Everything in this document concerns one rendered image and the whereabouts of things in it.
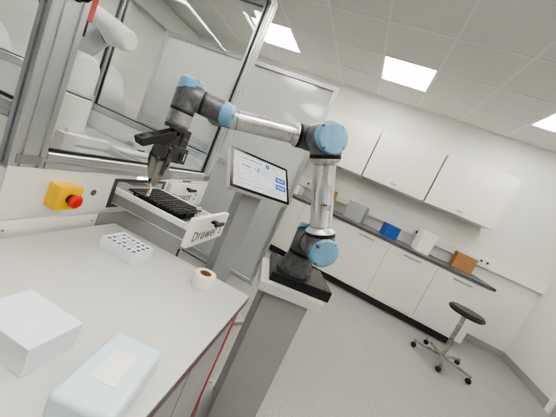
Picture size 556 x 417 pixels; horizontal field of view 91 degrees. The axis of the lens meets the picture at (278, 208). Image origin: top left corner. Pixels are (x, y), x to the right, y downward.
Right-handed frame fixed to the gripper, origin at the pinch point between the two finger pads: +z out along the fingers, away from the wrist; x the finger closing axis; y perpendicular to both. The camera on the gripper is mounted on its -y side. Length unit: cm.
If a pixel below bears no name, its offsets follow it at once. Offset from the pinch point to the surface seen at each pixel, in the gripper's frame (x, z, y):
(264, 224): 55, 38, 174
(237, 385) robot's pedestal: -40, 74, 45
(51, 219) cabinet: 10.8, 19.8, -18.7
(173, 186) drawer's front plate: 25.2, 7.4, 30.4
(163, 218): -3.6, 11.4, 7.0
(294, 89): 80, -92, 169
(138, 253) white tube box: -12.6, 19.1, -4.8
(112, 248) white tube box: -5.7, 21.0, -8.7
